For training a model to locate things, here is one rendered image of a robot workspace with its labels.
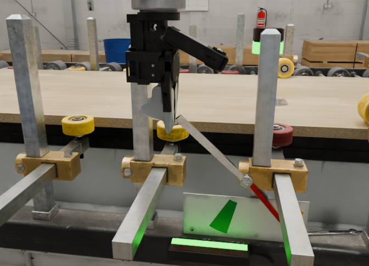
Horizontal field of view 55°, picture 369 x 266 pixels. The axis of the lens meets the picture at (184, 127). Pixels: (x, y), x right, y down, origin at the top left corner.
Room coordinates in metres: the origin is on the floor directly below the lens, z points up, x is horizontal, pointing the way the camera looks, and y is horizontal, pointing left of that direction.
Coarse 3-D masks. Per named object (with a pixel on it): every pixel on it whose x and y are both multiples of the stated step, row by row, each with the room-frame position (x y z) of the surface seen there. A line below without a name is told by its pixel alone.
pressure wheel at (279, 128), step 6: (276, 126) 0.80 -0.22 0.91; (282, 126) 0.81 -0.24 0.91; (288, 126) 0.81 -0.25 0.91; (276, 132) 0.76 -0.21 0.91; (282, 132) 0.76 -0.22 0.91; (288, 132) 0.77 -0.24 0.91; (276, 138) 0.76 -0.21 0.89; (282, 138) 0.76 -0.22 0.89; (288, 138) 0.77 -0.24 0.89; (276, 144) 0.76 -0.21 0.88; (282, 144) 0.76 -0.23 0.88; (288, 144) 0.77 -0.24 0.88
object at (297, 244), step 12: (276, 156) 0.73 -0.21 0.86; (276, 180) 0.61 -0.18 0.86; (288, 180) 0.61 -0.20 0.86; (276, 192) 0.59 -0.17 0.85; (288, 192) 0.57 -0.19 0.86; (288, 204) 0.52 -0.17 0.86; (288, 216) 0.49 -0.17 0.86; (300, 216) 0.49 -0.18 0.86; (288, 228) 0.46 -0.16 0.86; (300, 228) 0.46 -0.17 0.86; (288, 240) 0.43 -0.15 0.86; (300, 240) 0.43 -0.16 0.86; (288, 252) 0.42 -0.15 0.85; (300, 252) 0.40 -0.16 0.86; (312, 252) 0.40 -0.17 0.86; (288, 264) 0.41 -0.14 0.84; (300, 264) 0.40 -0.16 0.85; (312, 264) 0.39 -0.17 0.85
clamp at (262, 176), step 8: (240, 160) 0.69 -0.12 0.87; (248, 160) 0.69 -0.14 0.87; (272, 160) 0.69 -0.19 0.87; (280, 160) 0.69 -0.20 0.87; (288, 160) 0.69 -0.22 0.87; (240, 168) 0.66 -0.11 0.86; (248, 168) 0.66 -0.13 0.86; (256, 168) 0.65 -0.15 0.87; (264, 168) 0.65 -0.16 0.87; (272, 168) 0.65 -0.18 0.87; (280, 168) 0.65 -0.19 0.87; (288, 168) 0.65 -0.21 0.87; (296, 168) 0.65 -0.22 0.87; (304, 168) 0.65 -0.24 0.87; (256, 176) 0.65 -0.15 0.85; (264, 176) 0.65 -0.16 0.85; (272, 176) 0.65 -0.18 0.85; (296, 176) 0.64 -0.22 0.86; (304, 176) 0.64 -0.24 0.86; (240, 184) 0.67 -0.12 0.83; (256, 184) 0.65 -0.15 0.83; (264, 184) 0.65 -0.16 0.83; (272, 184) 0.65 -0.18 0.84; (296, 184) 0.64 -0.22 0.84; (304, 184) 0.64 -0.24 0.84; (304, 192) 0.64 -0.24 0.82
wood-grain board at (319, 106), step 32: (0, 96) 1.15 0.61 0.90; (64, 96) 1.15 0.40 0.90; (96, 96) 1.15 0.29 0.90; (128, 96) 1.15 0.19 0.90; (192, 96) 1.15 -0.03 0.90; (224, 96) 1.15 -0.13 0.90; (288, 96) 1.15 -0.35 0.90; (320, 96) 1.15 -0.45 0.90; (352, 96) 1.15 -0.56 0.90; (224, 128) 0.86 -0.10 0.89; (320, 128) 0.83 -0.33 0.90; (352, 128) 0.81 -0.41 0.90
